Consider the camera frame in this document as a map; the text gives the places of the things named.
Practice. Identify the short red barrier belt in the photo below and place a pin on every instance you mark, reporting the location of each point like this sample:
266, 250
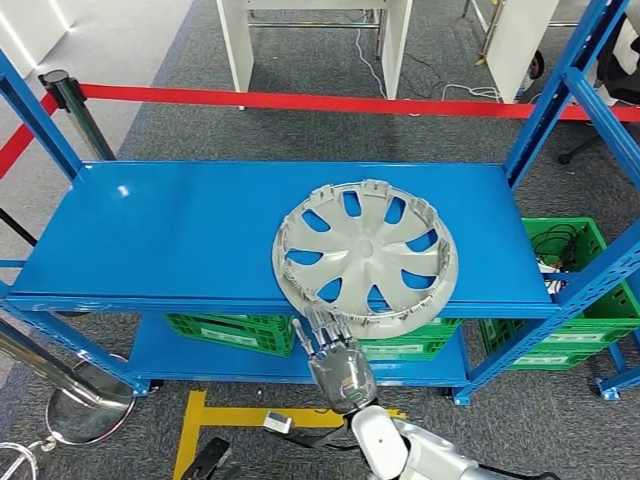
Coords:
20, 142

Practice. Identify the yellow floor tape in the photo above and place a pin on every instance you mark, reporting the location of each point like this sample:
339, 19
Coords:
195, 424

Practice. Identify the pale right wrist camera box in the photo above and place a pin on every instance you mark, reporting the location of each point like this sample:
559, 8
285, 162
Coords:
278, 422

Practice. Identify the long red barrier belt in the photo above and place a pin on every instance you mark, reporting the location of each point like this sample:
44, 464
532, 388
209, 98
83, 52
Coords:
300, 101

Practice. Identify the chrome stanchion with round base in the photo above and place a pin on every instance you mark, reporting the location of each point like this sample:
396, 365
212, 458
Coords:
90, 404

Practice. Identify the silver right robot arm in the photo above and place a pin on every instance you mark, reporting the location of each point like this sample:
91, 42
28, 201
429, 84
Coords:
430, 457

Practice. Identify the white desk with metal bars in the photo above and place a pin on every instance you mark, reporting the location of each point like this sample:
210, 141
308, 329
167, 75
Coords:
235, 40

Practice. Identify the grey plastic wheel cover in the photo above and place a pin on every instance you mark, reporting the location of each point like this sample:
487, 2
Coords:
365, 252

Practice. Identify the black left wrist bracket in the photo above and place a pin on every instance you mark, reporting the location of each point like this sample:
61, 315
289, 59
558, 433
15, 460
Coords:
207, 458

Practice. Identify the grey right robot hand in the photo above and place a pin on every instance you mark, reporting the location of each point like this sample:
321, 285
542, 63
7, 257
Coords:
345, 378

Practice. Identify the green plastic crate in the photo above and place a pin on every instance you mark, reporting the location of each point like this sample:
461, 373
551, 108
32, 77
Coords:
235, 334
404, 348
600, 242
575, 344

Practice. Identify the black office chair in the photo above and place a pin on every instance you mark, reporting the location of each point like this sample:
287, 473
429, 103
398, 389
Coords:
615, 86

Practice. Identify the black caster wheel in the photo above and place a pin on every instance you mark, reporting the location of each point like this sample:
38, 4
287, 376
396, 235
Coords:
155, 385

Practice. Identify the white board panel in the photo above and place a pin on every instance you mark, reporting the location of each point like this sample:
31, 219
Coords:
520, 40

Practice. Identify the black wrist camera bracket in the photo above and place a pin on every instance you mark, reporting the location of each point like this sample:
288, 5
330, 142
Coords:
320, 438

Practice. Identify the chrome chair base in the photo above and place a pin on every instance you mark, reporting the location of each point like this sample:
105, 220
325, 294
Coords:
48, 444

